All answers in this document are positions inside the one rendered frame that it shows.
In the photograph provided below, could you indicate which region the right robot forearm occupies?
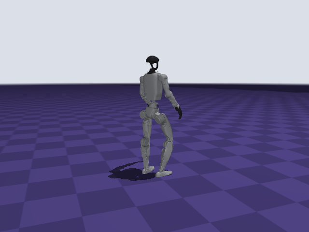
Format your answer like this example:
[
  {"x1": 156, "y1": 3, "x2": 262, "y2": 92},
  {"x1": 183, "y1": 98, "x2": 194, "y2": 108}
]
[{"x1": 169, "y1": 91, "x2": 180, "y2": 109}]

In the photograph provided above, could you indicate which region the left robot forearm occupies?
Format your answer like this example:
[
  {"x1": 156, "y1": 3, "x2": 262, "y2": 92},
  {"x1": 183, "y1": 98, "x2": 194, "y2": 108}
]
[{"x1": 141, "y1": 96, "x2": 151, "y2": 105}]

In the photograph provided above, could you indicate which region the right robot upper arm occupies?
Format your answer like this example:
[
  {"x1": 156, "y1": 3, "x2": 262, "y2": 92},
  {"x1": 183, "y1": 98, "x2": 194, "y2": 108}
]
[{"x1": 157, "y1": 74, "x2": 171, "y2": 98}]

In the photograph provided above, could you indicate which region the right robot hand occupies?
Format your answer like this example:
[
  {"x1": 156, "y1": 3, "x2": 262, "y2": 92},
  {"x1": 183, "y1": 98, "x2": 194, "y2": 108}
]
[{"x1": 175, "y1": 107, "x2": 182, "y2": 119}]

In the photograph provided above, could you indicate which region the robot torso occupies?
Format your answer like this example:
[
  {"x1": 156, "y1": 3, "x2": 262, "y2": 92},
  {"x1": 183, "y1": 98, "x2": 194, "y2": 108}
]
[{"x1": 143, "y1": 71, "x2": 163, "y2": 119}]

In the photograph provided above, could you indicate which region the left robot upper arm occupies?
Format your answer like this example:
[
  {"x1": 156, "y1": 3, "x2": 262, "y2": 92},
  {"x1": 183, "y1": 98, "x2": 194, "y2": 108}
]
[{"x1": 140, "y1": 76, "x2": 145, "y2": 97}]

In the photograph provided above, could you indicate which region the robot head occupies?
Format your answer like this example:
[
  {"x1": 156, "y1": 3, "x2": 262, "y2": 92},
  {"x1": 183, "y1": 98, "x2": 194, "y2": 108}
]
[{"x1": 146, "y1": 56, "x2": 159, "y2": 74}]

